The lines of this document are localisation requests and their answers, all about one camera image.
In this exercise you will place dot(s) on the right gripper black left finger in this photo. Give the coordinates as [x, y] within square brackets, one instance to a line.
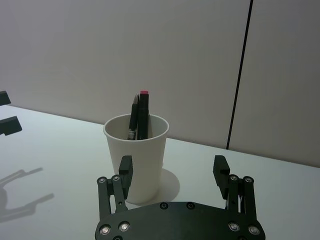
[125, 180]

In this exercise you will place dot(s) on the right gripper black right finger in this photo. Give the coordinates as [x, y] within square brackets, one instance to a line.
[221, 175]

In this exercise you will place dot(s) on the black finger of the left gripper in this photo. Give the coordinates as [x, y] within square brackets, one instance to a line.
[10, 125]
[4, 98]

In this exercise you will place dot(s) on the white paper cup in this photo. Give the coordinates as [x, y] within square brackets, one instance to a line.
[140, 165]

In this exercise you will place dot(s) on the black pen with silver tip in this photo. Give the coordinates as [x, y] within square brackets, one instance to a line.
[133, 117]

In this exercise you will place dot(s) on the black marker with red cap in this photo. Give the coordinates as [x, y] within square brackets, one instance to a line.
[143, 115]

